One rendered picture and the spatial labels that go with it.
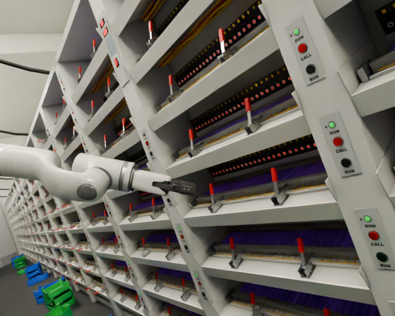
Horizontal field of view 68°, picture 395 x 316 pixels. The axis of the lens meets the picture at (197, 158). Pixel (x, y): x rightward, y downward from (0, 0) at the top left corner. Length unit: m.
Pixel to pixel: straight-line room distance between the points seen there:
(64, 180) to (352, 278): 0.70
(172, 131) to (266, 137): 0.52
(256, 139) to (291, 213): 0.20
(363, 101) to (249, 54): 0.27
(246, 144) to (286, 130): 0.13
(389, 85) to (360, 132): 0.09
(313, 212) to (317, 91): 0.27
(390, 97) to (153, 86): 0.83
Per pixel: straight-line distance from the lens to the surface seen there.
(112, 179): 0.81
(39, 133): 3.20
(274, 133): 0.69
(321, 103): 0.62
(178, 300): 1.46
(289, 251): 0.89
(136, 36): 1.26
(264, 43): 0.69
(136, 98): 1.13
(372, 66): 0.65
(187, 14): 0.86
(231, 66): 0.75
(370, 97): 0.59
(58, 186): 0.79
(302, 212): 0.73
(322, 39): 0.61
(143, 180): 0.79
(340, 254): 0.81
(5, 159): 0.91
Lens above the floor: 0.91
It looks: 1 degrees up
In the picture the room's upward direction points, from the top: 21 degrees counter-clockwise
